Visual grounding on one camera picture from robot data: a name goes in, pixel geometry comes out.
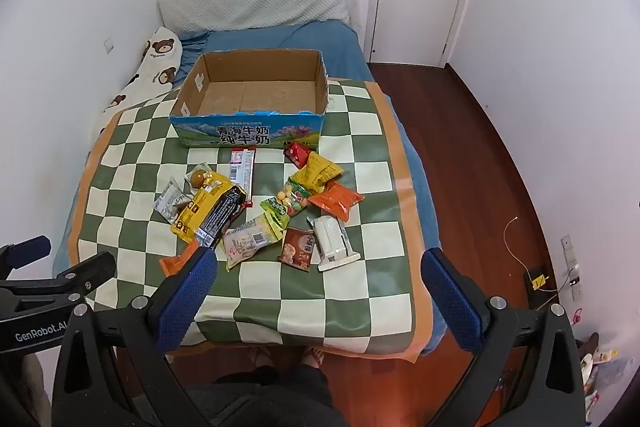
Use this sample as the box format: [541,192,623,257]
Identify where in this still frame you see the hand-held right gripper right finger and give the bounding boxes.
[421,248,586,427]

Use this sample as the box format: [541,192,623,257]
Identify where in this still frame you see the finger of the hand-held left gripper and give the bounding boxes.
[0,234,53,280]
[0,251,117,305]

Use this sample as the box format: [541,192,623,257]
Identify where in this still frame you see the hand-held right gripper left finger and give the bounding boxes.
[52,247,220,427]

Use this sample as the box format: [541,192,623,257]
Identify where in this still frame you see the black snack packet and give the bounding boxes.
[192,184,248,250]

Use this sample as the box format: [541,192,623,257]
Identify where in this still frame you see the yellow snack packet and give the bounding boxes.
[170,172,236,244]

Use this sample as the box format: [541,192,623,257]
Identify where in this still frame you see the grey snack packet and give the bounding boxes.
[153,178,193,224]

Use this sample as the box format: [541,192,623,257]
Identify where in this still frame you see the red white bar packet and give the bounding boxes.
[229,147,257,198]

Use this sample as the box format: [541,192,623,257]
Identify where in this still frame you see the printed cardboard box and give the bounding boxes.
[169,49,330,148]

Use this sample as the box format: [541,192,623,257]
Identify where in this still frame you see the person's left forearm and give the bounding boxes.
[0,352,56,427]

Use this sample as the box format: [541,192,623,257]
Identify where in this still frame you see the flat orange packet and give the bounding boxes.
[159,241,201,278]

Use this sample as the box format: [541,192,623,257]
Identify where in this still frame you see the clear bread packet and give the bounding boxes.
[220,214,286,272]

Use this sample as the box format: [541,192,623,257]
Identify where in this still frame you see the black power adapter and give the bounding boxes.
[524,264,551,295]

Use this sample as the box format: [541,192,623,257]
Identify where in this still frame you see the person's left foot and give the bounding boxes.
[247,346,276,370]

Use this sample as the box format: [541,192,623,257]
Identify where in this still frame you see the person's foot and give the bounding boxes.
[247,346,276,370]
[300,347,327,370]

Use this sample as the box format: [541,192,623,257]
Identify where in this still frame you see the green white checkered mat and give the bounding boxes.
[65,77,436,365]

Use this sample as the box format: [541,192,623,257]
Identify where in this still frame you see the brown snack packet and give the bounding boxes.
[277,227,318,269]

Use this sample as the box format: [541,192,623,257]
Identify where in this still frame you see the clear braised egg packet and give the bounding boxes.
[185,163,216,190]

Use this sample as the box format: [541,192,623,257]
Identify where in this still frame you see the person's dark pants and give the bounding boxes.
[175,364,351,427]

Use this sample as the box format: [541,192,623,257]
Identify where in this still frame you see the person's right foot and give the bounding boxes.
[300,347,327,370]

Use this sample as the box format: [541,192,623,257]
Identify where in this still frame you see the green candy packet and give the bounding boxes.
[260,179,313,228]

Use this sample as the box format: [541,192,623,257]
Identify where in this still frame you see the orange snack packet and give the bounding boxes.
[307,181,366,223]

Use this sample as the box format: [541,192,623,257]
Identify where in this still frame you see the colourful clutter pile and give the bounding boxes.
[570,302,621,408]

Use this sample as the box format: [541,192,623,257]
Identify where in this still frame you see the yellow chip packet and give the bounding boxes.
[289,152,345,195]

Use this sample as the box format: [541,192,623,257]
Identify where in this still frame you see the small red snack packet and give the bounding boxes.
[284,142,313,168]

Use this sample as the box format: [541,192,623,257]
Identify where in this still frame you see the bear print pillow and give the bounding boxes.
[102,27,183,112]

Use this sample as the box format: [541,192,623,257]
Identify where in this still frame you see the blue bed sheet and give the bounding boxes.
[52,19,446,353]

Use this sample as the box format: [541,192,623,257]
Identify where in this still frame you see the white dotted pillow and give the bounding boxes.
[157,0,356,35]

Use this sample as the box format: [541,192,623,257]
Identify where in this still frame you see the white cable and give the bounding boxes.
[502,217,551,293]

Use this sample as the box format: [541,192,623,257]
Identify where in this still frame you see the grey wall socket strip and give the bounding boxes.
[560,234,583,298]

